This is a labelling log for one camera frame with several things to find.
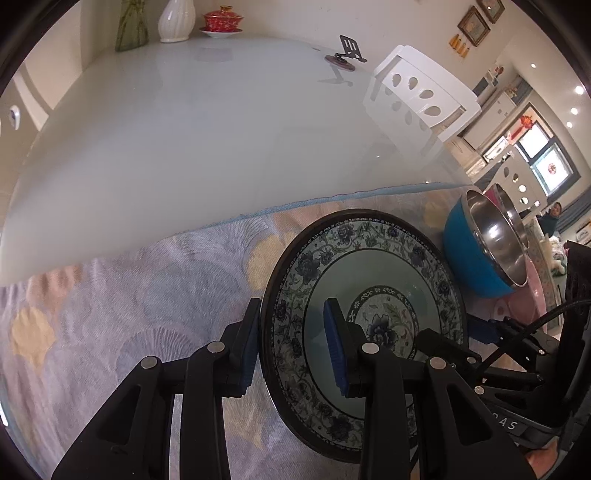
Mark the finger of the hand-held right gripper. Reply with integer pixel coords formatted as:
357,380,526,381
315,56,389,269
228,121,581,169
468,316,560,365
416,329,546,391

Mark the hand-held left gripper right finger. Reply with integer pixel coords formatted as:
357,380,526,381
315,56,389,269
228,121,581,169
323,298,539,480

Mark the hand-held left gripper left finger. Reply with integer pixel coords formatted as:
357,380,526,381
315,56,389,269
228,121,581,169
51,298,262,480

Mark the pink cartoon steel-lined bowl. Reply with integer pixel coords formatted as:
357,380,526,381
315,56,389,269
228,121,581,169
489,184,561,335

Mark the blue steel-lined bowl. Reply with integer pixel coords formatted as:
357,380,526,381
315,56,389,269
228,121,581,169
443,188,529,299

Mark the blue floral ceramic plate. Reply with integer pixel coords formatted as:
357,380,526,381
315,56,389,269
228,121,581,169
259,209,470,463

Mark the person's right forearm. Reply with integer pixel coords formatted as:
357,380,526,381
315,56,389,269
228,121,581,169
524,450,566,480

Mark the fan-patterned tablecloth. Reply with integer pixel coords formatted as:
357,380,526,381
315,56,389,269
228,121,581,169
0,182,561,480

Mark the white dining chair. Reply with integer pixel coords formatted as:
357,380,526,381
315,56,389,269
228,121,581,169
362,45,482,144
482,154,546,217

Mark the window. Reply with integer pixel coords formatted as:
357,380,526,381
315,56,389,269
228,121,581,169
515,138,581,195

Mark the white cabinet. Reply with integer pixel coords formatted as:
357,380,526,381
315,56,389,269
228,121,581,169
462,88,516,154

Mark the black phone stand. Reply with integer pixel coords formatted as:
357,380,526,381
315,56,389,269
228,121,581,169
324,35,369,71

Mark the red lidded teacup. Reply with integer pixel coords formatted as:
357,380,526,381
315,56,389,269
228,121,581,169
200,6,243,38

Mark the white ceramic vase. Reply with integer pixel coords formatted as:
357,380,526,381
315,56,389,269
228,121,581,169
158,0,195,44

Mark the green glass vase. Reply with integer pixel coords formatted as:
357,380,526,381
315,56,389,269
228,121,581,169
115,0,149,52

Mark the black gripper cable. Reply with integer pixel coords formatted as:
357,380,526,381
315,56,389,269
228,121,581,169
480,299,591,370

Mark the small framed wall picture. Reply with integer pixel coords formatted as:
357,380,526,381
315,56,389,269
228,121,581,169
478,0,506,24
457,6,491,47

